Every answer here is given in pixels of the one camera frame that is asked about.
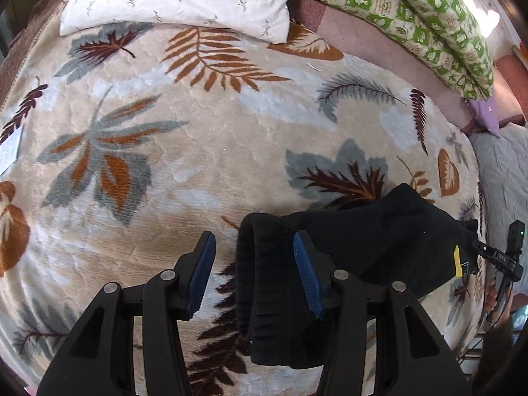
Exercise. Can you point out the pink bed sheet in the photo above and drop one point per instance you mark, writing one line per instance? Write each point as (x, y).
(355, 36)

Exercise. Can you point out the leaf pattern fleece blanket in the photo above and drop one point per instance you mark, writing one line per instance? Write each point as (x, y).
(134, 138)

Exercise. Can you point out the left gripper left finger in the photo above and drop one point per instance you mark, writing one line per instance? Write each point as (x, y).
(96, 357)

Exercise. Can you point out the grey quilted blanket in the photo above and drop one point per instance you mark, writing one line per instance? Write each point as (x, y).
(502, 164)

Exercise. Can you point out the green patterned folded quilt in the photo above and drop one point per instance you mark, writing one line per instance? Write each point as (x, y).
(443, 34)

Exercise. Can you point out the person right hand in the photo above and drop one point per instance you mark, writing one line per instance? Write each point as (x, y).
(500, 317)

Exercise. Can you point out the black pants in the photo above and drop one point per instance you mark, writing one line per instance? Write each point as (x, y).
(398, 237)

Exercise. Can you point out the pink headboard cushion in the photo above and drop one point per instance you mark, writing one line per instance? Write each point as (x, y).
(513, 68)

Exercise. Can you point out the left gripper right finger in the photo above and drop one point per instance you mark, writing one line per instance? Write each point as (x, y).
(412, 357)

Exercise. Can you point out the purple pillow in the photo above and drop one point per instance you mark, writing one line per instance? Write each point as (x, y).
(489, 114)

